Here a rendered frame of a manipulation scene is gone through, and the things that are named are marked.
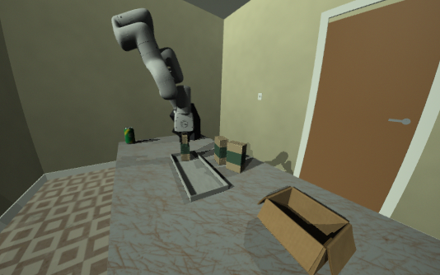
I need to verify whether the open brown cardboard box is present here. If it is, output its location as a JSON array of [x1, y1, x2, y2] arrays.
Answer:
[[257, 186, 356, 275]]

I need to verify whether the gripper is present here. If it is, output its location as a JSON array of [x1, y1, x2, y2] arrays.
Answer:
[[172, 112, 196, 144]]

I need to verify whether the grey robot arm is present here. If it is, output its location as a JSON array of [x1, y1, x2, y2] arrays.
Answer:
[[111, 8, 192, 113]]

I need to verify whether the green drink can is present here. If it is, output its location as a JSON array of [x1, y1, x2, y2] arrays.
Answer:
[[124, 127, 135, 144]]

